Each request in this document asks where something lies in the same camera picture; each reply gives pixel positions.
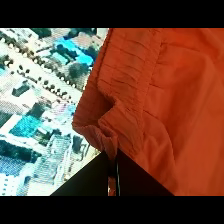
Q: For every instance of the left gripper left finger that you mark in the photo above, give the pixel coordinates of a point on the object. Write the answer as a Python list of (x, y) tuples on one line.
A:
[(90, 180)]

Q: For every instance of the pink shorts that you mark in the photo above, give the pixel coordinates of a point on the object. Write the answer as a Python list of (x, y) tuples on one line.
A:
[(173, 100)]

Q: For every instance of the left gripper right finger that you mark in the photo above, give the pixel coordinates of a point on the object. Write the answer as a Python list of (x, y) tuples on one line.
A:
[(140, 181)]

